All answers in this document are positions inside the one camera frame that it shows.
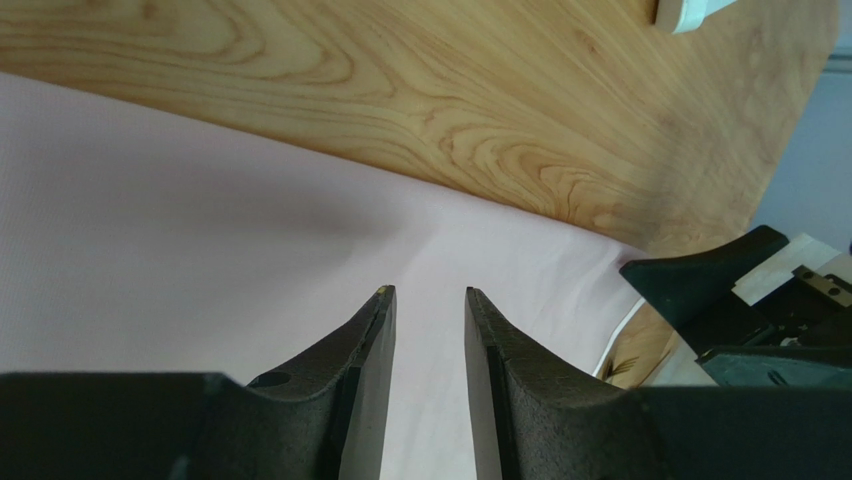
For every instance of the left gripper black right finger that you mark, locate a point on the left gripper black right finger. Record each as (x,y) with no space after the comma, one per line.
(535,416)

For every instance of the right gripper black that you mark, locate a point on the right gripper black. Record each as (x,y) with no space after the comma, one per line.
(795,295)

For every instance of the pink cloth napkin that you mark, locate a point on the pink cloth napkin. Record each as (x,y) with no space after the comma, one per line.
(136,240)

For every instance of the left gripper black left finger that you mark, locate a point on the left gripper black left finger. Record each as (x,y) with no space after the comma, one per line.
(320,415)

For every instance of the white clothes rack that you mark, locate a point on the white clothes rack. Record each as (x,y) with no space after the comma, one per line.
(681,16)

